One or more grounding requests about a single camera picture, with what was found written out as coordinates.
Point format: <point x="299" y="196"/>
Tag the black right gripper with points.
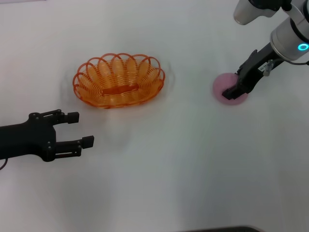
<point x="256" y="67"/>

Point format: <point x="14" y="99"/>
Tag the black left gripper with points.
<point x="26" y="140"/>

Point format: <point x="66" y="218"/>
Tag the pink peach with green leaf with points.
<point x="220" y="84"/>

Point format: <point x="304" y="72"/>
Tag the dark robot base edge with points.
<point x="229" y="229"/>

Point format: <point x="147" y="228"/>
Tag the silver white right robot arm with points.
<point x="285" y="36"/>

